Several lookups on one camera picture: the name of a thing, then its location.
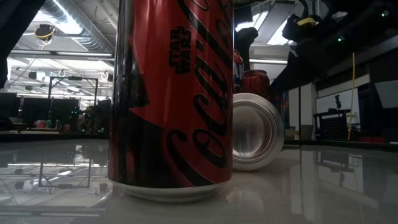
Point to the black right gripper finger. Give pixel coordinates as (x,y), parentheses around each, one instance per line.
(308,62)
(247,39)

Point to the red Fanta strawberry can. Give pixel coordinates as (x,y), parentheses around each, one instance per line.
(258,133)
(237,77)

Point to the red Coca-Cola can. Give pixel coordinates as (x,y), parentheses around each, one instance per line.
(256,84)

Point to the red Star Wars cola can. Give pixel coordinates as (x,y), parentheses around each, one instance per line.
(155,93)

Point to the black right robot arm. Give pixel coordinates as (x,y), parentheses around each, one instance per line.
(373,28)

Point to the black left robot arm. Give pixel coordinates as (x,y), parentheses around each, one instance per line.
(15,31)

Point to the yellow tag on gripper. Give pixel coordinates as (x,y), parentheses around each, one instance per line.
(307,22)

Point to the silver and teal energy can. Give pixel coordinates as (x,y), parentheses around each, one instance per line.
(284,105)

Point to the grey waste bin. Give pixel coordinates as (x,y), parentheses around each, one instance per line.
(307,132)

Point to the person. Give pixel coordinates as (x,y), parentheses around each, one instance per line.
(90,118)

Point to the black monitor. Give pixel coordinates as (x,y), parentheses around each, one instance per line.
(7,105)

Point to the white wall panel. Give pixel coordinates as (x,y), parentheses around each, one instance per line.
(326,101)

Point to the silver ceiling duct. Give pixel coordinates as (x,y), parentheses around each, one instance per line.
(84,31)

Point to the black frame rig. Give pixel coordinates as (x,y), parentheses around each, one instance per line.
(74,78)

